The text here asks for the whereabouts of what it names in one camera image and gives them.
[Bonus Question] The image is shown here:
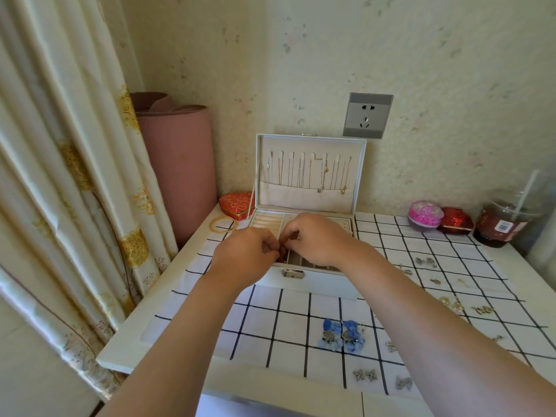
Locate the person's right hand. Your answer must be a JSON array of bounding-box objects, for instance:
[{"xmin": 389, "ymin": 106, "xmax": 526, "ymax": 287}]
[{"xmin": 280, "ymin": 212, "xmax": 383, "ymax": 276}]

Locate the person's left hand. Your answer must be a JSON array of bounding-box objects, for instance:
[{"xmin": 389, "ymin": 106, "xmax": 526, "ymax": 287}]
[{"xmin": 207, "ymin": 226, "xmax": 281, "ymax": 287}]

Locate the white wooden jewelry box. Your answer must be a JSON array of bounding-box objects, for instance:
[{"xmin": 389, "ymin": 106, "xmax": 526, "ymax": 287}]
[{"xmin": 250, "ymin": 133, "xmax": 368, "ymax": 300}]

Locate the blue flower drop earring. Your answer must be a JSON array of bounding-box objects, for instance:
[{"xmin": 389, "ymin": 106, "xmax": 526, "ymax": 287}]
[
  {"xmin": 341, "ymin": 320, "xmax": 367, "ymax": 353},
  {"xmin": 317, "ymin": 319, "xmax": 344, "ymax": 352}
]

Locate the pile of mixed earrings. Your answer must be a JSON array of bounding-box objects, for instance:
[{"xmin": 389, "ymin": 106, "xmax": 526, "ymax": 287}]
[{"xmin": 393, "ymin": 255, "xmax": 468, "ymax": 287}]

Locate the person's right forearm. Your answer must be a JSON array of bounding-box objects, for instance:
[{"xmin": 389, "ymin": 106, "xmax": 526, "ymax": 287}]
[{"xmin": 347, "ymin": 251, "xmax": 556, "ymax": 417}]

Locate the person's left forearm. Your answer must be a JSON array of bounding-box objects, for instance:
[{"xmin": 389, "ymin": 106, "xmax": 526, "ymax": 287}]
[{"xmin": 97, "ymin": 273, "xmax": 257, "ymax": 417}]

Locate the red heart-shaped box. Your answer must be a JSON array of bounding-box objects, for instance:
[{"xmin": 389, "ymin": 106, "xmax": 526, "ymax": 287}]
[{"xmin": 218, "ymin": 191, "xmax": 256, "ymax": 221}]

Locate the pink round trinket box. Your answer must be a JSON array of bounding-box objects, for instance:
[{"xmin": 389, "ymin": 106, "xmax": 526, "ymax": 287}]
[{"xmin": 407, "ymin": 200, "xmax": 445, "ymax": 231}]

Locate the red faceted gift box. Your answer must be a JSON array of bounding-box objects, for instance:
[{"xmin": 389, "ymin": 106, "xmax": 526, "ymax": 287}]
[{"xmin": 438, "ymin": 207, "xmax": 474, "ymax": 235}]

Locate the thin gold bangle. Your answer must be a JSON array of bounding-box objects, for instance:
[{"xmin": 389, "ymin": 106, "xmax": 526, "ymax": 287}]
[{"xmin": 209, "ymin": 215, "xmax": 239, "ymax": 234}]

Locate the white black-grid table cloth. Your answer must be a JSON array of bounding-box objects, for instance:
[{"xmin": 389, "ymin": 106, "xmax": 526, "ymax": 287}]
[{"xmin": 154, "ymin": 211, "xmax": 556, "ymax": 400}]

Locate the pink rolled mat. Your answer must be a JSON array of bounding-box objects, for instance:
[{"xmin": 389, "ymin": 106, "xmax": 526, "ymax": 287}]
[{"xmin": 130, "ymin": 92, "xmax": 218, "ymax": 248}]

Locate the clear plastic drink cup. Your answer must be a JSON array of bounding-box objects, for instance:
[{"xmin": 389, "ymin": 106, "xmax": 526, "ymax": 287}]
[{"xmin": 472, "ymin": 188, "xmax": 544, "ymax": 249}]

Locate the white drinking straw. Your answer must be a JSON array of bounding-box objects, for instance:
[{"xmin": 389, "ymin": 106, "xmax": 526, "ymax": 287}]
[{"xmin": 514, "ymin": 169, "xmax": 539, "ymax": 213}]

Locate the cream gold floral curtain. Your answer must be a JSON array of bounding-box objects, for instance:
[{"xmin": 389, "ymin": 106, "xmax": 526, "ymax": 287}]
[{"xmin": 0, "ymin": 0, "xmax": 179, "ymax": 400}]

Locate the white padded headboard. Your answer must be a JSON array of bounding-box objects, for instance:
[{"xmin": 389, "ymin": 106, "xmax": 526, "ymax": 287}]
[{"xmin": 523, "ymin": 212, "xmax": 556, "ymax": 270}]

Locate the row of thin chain necklaces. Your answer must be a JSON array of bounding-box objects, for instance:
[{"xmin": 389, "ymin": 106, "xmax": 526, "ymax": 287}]
[{"xmin": 265, "ymin": 151, "xmax": 353, "ymax": 195}]

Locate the grey wall socket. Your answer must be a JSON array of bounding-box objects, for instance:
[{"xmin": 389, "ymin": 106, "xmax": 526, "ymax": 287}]
[{"xmin": 342, "ymin": 92, "xmax": 394, "ymax": 140}]

